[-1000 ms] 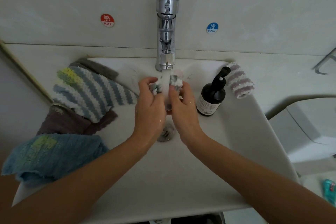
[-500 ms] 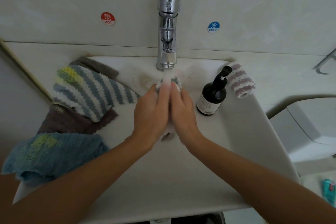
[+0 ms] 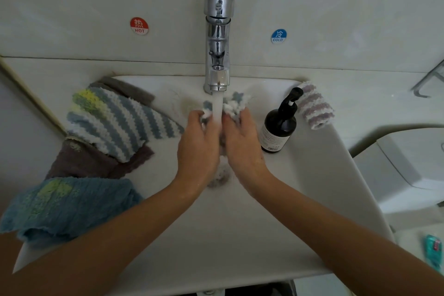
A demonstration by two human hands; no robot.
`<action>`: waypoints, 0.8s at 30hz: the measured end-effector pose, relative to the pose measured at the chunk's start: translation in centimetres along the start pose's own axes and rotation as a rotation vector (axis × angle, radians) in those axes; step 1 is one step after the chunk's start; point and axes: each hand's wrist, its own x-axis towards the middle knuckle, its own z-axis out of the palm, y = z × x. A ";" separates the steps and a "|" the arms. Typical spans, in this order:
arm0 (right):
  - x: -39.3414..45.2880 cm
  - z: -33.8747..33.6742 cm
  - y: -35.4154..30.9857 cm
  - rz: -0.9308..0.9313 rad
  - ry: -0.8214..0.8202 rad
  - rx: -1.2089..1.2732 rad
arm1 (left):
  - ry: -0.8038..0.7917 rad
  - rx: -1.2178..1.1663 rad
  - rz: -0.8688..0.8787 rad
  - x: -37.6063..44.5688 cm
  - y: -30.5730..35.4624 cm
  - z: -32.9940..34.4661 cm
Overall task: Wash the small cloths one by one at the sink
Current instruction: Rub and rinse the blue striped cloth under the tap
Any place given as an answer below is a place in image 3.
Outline person's left hand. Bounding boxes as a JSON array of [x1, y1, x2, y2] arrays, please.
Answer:
[[173, 110, 223, 196]]

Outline person's right hand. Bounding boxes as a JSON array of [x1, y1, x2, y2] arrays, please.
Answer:
[[221, 106, 275, 192]]

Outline pink white striped cloth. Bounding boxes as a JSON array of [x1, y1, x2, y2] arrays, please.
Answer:
[[295, 81, 336, 131]]

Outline white ceramic sink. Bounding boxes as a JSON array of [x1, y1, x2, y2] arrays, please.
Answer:
[[12, 74, 395, 296]]

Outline brown cloth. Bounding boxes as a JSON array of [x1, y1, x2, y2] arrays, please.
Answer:
[[45, 76, 156, 181]]

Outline blue stained cloth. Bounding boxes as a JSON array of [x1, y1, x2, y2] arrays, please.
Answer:
[[0, 177, 144, 248]]

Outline person's left forearm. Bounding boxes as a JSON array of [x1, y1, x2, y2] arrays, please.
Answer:
[[0, 180, 202, 296]]

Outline person's right forearm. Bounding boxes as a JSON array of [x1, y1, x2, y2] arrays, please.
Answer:
[[248, 174, 444, 296]]

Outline metal sink drain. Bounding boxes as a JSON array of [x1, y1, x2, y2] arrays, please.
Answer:
[[208, 166, 231, 189]]

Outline black pump soap bottle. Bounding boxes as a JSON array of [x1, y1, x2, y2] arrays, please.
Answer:
[[260, 87, 305, 154]]

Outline chrome faucet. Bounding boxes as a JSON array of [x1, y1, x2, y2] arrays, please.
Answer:
[[203, 0, 235, 95]]

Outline blue round sticker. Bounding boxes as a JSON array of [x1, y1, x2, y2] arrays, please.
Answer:
[[271, 28, 288, 44]]

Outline red round sticker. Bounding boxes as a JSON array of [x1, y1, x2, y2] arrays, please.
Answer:
[[129, 17, 150, 36]]

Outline gray patterned trousers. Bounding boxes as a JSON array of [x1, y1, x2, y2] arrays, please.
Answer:
[[173, 281, 297, 296]]

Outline white toilet tank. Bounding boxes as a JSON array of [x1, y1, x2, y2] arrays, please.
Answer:
[[352, 127, 444, 213]]

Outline white toilet lid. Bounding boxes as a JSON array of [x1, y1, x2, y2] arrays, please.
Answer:
[[395, 222, 444, 286]]

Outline teal tube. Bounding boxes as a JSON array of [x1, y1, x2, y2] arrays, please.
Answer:
[[425, 233, 444, 272]]

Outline metal wall shelf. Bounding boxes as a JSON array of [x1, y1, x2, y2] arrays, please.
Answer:
[[411, 58, 444, 98]]

